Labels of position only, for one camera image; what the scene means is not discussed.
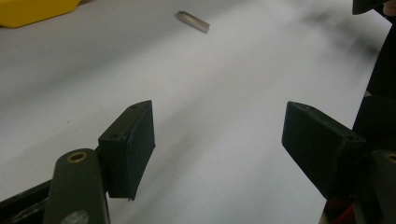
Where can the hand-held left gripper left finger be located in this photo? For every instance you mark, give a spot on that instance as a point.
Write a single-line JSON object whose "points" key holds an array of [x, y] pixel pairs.
{"points": [[127, 155]]}

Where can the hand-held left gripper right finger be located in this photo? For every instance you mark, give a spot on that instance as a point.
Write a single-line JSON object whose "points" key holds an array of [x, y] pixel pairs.
{"points": [[320, 146]]}

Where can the small grey metal bar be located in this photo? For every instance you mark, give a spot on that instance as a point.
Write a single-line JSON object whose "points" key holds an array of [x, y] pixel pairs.
{"points": [[193, 21]]}

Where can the yellow plastic container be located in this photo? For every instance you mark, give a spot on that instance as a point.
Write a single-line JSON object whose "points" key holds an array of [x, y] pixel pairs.
{"points": [[34, 11]]}

